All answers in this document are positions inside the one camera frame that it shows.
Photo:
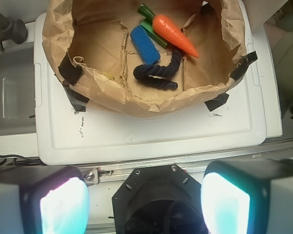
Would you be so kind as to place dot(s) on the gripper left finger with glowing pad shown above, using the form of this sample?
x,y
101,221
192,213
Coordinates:
x,y
43,200

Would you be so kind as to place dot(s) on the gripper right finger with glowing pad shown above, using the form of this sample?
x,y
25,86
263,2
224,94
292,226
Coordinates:
x,y
248,196

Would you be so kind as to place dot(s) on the white plastic bin lid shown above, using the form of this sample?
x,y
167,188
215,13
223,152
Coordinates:
x,y
101,135

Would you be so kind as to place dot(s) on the grey plastic bin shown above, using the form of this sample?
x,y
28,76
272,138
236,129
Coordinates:
x,y
17,90

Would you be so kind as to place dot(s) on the black tape strip right lower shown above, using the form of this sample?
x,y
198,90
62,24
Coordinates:
x,y
217,102

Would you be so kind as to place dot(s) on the black tape strip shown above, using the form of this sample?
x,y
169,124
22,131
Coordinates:
x,y
243,65
217,102
78,101
70,72

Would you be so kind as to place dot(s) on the black tape strip left lower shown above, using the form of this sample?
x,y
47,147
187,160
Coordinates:
x,y
78,101

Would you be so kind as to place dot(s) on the black tape strip right upper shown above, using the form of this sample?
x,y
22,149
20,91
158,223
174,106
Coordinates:
x,y
243,65

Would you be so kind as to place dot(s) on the black tape strip left upper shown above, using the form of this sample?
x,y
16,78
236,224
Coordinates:
x,y
70,72

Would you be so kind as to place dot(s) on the brown paper bag tray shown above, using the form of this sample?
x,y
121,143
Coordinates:
x,y
96,35

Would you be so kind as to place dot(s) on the black clamp knob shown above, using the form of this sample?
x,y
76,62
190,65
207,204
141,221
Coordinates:
x,y
12,29

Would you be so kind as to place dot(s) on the blue sponge block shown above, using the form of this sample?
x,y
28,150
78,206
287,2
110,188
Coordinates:
x,y
144,45

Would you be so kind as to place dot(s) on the orange plastic toy carrot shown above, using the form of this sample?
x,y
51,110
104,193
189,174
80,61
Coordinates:
x,y
163,26

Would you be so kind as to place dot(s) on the green carrot stem pieces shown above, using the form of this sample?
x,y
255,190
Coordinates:
x,y
147,25

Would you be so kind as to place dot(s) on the black octagonal mount plate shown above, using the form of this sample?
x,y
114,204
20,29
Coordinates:
x,y
159,200

